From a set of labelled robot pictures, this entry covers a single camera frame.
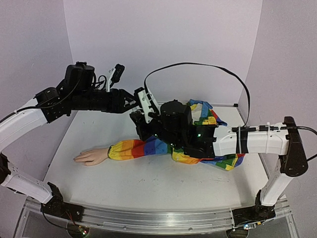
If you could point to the mannequin hand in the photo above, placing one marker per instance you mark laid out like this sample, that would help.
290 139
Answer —
92 157

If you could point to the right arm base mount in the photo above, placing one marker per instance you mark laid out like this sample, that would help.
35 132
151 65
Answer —
253 214

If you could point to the aluminium front rail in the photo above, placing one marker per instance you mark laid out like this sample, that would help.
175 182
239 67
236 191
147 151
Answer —
168 223

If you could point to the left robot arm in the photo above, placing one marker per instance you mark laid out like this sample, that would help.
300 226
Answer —
34 151

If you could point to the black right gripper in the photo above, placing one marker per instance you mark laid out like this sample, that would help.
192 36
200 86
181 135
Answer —
142 124

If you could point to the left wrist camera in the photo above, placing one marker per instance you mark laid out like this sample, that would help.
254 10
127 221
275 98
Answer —
114 76

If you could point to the rainbow striped sleeve cloth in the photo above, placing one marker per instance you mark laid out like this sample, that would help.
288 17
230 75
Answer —
203 114

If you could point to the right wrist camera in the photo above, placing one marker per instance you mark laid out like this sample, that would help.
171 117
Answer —
148 103

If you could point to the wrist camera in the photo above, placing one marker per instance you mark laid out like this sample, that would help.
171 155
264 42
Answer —
114 76
148 103

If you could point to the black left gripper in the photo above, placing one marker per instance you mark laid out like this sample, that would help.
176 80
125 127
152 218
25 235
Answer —
118 102

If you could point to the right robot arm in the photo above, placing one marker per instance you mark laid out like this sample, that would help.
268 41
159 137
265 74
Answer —
281 139

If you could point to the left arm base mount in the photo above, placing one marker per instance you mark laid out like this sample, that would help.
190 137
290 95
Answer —
57 207

